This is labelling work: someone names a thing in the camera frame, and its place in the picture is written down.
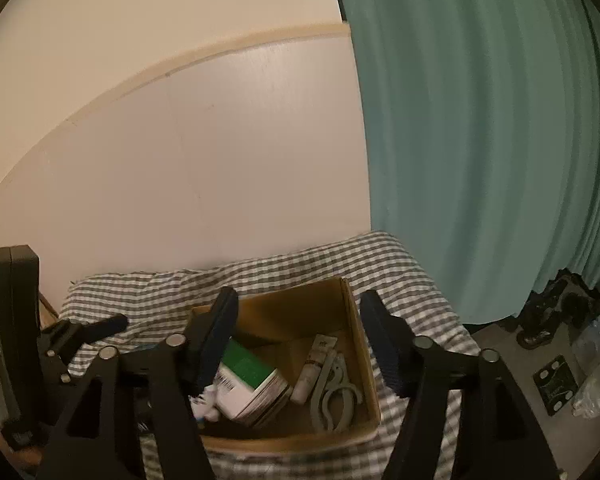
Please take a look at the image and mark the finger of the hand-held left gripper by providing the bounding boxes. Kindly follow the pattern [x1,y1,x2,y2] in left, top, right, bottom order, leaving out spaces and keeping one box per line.
[81,313,130,347]

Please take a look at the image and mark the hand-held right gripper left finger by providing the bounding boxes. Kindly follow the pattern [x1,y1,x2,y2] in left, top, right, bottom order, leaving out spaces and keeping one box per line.
[35,286,241,480]

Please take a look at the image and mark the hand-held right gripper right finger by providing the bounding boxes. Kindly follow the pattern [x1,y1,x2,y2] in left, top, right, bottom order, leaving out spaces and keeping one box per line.
[360,290,537,480]

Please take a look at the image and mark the brown cardboard box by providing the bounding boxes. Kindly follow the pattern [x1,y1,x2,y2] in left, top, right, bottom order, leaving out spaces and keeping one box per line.
[187,277,382,455]

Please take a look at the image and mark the green and white carton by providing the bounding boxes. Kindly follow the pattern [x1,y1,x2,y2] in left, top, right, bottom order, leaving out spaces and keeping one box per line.
[214,339,294,429]

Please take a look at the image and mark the grey checked bed cloth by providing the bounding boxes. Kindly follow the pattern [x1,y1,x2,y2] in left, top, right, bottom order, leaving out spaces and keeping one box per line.
[60,231,487,480]

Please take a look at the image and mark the white printed squeeze tube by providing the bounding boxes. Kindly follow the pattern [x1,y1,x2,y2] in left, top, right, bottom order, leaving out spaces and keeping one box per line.
[190,384,222,429]

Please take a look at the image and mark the grey plastic scissors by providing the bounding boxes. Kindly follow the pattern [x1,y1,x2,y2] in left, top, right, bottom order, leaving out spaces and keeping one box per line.
[309,352,364,434]

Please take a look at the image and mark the small white tube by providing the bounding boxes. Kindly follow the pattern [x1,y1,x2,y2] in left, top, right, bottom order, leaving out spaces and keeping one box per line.
[290,335,339,404]

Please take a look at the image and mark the dark shoes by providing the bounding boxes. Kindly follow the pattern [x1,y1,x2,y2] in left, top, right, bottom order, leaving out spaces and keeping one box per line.
[517,269,600,349]

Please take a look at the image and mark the black square scale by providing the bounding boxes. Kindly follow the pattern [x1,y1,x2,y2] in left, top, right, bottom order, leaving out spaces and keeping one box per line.
[532,354,581,416]

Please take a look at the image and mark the clear plastic bag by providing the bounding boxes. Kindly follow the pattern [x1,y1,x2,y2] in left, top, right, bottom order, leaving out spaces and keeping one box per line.
[572,304,600,419]

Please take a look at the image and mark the teal curtain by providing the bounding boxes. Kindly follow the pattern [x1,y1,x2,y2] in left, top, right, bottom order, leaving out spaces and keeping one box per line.
[327,0,600,327]

